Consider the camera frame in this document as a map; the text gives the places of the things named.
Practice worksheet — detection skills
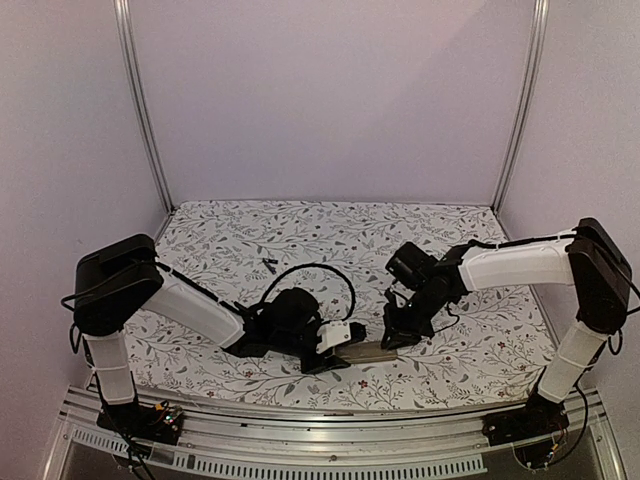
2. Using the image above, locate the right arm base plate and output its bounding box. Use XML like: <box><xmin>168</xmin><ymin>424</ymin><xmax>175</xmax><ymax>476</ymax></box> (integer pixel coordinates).
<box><xmin>482</xmin><ymin>404</ymin><xmax>569</xmax><ymax>446</ymax></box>

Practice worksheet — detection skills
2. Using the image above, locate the front aluminium rail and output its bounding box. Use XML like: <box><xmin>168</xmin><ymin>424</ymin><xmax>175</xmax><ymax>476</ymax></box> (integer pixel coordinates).
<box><xmin>39</xmin><ymin>387</ymin><xmax>629</xmax><ymax>479</ymax></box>

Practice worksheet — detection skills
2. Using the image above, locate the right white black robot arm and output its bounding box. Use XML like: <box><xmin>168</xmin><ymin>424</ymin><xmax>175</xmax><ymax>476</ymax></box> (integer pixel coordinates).
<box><xmin>381</xmin><ymin>217</ymin><xmax>639</xmax><ymax>436</ymax></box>

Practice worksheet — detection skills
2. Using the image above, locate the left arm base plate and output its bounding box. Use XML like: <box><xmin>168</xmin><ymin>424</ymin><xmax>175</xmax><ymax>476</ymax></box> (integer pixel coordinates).
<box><xmin>97</xmin><ymin>401</ymin><xmax>184</xmax><ymax>445</ymax></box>

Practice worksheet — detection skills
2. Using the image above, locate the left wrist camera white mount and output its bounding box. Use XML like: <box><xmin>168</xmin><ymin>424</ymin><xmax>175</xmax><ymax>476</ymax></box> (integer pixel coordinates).
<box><xmin>316</xmin><ymin>321</ymin><xmax>367</xmax><ymax>353</ymax></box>

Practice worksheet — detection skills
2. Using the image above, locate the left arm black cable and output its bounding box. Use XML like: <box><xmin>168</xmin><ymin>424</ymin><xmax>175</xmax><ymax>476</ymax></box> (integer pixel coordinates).
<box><xmin>262</xmin><ymin>263</ymin><xmax>356</xmax><ymax>321</ymax></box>

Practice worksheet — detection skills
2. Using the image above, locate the floral patterned table mat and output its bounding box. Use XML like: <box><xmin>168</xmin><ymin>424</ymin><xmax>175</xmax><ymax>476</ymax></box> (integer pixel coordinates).
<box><xmin>126</xmin><ymin>201</ymin><xmax>555</xmax><ymax>410</ymax></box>

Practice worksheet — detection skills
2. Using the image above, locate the right aluminium frame post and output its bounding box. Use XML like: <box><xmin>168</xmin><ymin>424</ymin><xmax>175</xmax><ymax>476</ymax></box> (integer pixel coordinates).
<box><xmin>491</xmin><ymin>0</ymin><xmax>550</xmax><ymax>217</ymax></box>

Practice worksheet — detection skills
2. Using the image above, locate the left aluminium frame post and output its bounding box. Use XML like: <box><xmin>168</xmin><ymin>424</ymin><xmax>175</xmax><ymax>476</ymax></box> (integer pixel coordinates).
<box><xmin>113</xmin><ymin>0</ymin><xmax>175</xmax><ymax>215</ymax></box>

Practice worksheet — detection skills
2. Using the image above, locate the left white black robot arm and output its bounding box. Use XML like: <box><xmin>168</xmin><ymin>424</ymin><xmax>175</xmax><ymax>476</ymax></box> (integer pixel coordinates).
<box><xmin>60</xmin><ymin>234</ymin><xmax>354</xmax><ymax>434</ymax></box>

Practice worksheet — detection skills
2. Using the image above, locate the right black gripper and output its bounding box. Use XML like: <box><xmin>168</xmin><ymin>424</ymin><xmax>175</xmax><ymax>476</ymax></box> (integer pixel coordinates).
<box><xmin>378</xmin><ymin>285</ymin><xmax>447</xmax><ymax>352</ymax></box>

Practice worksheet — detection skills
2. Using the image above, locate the aluminium frame post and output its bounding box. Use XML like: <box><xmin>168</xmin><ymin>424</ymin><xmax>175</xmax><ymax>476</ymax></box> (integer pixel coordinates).
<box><xmin>113</xmin><ymin>0</ymin><xmax>175</xmax><ymax>215</ymax></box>
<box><xmin>491</xmin><ymin>0</ymin><xmax>550</xmax><ymax>217</ymax></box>

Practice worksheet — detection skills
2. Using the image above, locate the beige remote control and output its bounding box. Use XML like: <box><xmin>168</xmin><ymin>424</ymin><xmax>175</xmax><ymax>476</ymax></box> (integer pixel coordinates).
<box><xmin>335</xmin><ymin>342</ymin><xmax>398</xmax><ymax>364</ymax></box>

